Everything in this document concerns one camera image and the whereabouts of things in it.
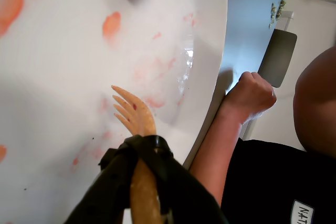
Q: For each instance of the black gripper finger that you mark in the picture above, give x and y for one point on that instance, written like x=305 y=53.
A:
x=183 y=195
x=105 y=195

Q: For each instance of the seated woman in black top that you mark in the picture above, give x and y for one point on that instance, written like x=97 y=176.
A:
x=262 y=182

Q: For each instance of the white name tag sticker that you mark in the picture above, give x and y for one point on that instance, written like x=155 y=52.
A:
x=302 y=212

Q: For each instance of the white ceramic plate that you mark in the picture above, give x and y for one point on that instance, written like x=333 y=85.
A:
x=65 y=77

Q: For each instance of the small green scrap clump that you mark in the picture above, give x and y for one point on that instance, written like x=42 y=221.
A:
x=273 y=15

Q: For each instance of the large green scrap clump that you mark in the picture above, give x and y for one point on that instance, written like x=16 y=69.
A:
x=281 y=6

